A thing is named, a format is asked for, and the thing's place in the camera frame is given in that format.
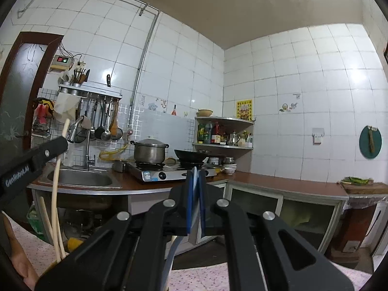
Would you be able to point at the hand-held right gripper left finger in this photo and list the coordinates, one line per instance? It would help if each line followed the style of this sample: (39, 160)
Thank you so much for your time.
(190, 200)

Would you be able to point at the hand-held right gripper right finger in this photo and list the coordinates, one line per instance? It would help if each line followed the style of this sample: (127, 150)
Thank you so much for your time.
(202, 206)

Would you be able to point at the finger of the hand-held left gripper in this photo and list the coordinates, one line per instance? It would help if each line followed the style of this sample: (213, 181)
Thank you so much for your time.
(50, 153)

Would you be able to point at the pale blue spoon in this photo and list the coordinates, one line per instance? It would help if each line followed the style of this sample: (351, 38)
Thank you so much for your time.
(169, 266)

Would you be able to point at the yellow perforated utensil holder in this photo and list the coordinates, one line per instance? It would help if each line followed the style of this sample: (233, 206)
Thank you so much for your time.
(75, 245)

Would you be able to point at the person's left hand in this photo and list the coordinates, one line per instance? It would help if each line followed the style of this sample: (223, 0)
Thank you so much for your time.
(22, 260)

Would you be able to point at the white soap bottle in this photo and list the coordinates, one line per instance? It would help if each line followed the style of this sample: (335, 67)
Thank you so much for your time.
(68, 159)

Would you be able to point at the metal faucet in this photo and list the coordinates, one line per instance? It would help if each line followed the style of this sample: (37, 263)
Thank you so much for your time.
(88, 145)

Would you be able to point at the steel sink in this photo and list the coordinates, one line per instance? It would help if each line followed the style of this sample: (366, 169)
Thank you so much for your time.
(81, 178)

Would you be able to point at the steel gas stove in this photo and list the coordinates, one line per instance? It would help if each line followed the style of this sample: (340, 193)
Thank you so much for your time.
(157, 174)

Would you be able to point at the red and yellow rubber gloves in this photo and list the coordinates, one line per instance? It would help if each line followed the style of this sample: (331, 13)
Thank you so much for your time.
(44, 109)

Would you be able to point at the black wok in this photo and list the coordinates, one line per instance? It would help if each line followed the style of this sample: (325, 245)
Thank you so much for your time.
(191, 155)

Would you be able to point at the stack of white bowls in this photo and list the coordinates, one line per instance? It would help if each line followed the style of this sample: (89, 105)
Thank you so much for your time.
(229, 166)

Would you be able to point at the white hanging cloth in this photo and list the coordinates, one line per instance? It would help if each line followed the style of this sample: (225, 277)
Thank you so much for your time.
(66, 106)

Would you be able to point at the black hanging ladle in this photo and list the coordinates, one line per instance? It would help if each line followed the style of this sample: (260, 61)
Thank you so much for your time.
(99, 132)

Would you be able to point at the metal hanging ladle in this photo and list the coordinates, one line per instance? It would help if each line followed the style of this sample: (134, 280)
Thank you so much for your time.
(106, 133)

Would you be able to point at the brown framed glass door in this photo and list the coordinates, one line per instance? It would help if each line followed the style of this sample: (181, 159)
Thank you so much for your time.
(21, 97)

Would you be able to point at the steel pot with lid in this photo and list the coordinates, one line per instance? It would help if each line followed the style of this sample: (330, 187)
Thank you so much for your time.
(150, 151)

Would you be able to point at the green bottle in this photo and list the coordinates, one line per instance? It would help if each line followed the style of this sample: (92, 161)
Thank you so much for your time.
(201, 133)

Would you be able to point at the pink floral tablecloth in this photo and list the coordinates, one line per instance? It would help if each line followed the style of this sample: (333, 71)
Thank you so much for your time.
(206, 275)

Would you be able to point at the wooden hanging spatula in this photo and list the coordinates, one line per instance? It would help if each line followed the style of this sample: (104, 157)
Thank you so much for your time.
(114, 124)

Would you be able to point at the red label bottle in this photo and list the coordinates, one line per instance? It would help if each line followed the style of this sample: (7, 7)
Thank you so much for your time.
(216, 133)

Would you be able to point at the small metal kettle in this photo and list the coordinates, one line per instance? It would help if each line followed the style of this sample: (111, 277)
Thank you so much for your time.
(233, 139)

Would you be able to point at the bundle of dark chopsticks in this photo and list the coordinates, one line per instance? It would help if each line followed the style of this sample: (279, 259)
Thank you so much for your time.
(80, 77)

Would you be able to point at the beige bowl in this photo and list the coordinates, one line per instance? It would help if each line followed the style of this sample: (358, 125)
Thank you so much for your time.
(205, 112)

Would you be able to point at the beige controller box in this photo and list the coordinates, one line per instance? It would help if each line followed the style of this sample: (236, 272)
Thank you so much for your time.
(62, 62)

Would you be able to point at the kitchen counter cabinet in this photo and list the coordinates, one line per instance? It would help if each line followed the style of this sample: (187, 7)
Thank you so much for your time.
(303, 206)

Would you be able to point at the brown bin with plastic liner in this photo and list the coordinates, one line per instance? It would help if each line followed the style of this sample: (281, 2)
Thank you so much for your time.
(354, 224)

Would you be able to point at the green vegetables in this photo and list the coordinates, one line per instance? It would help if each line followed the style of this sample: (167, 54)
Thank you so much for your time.
(359, 181)

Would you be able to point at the wooden chopping block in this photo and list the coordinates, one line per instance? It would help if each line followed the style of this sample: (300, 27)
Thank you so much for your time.
(366, 188)

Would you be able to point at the hanging wooden brush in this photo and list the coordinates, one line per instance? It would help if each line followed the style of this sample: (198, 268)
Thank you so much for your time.
(371, 141)

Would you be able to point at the metal wall utensil rack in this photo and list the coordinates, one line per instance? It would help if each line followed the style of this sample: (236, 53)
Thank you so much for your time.
(97, 89)

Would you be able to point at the corner wall shelf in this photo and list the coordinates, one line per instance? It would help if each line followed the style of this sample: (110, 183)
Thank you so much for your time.
(230, 121)

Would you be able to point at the wall power socket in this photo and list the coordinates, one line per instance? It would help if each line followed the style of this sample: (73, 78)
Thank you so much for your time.
(82, 64)

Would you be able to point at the yellow wall poster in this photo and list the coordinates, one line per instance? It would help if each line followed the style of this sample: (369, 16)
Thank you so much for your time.
(244, 109)

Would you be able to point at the metal wall pipe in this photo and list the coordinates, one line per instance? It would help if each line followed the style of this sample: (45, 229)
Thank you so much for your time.
(142, 66)

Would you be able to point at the white wall outlet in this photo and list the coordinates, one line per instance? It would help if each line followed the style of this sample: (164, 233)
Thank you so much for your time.
(317, 136)

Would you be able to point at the green round wall board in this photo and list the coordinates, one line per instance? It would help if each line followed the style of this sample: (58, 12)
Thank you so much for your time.
(363, 145)

